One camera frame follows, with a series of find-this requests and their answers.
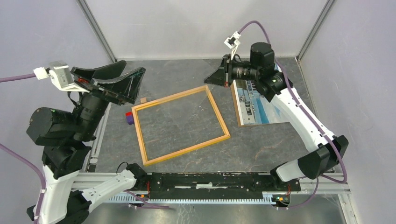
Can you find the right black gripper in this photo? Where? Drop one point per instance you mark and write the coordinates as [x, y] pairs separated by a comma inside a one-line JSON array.
[[221, 76]]

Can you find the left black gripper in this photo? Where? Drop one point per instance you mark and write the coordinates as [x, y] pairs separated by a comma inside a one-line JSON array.
[[122, 90]]

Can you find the building and sky photo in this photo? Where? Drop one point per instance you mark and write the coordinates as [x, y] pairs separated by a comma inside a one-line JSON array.
[[255, 108]]

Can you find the clear acrylic sheet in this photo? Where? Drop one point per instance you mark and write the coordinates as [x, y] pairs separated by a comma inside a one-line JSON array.
[[180, 123]]

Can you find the wooden picture frame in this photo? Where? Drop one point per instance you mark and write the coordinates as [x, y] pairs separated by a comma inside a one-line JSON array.
[[140, 138]]

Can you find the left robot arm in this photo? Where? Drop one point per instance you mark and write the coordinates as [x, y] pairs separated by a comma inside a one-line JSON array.
[[64, 136]]

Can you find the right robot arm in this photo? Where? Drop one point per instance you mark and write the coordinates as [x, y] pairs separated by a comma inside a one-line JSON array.
[[325, 149]]

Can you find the brown backing board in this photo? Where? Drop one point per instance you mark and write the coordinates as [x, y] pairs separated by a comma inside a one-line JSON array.
[[236, 104]]

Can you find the small wooden cube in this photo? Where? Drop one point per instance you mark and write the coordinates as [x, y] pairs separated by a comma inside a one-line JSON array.
[[143, 100]]

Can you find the red and purple block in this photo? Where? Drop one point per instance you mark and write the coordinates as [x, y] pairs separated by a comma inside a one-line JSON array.
[[129, 118]]

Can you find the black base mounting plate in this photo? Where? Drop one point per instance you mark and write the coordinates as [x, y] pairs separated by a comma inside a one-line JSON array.
[[213, 185]]

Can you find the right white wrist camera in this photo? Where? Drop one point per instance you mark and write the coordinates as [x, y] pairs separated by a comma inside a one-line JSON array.
[[233, 43]]

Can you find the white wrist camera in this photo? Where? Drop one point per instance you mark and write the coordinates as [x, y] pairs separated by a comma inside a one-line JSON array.
[[233, 43], [60, 76]]

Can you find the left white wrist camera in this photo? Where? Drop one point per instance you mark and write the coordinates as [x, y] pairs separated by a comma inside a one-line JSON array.
[[60, 76]]

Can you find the aluminium rail frame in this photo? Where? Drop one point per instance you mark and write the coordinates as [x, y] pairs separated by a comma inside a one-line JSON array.
[[89, 180]]

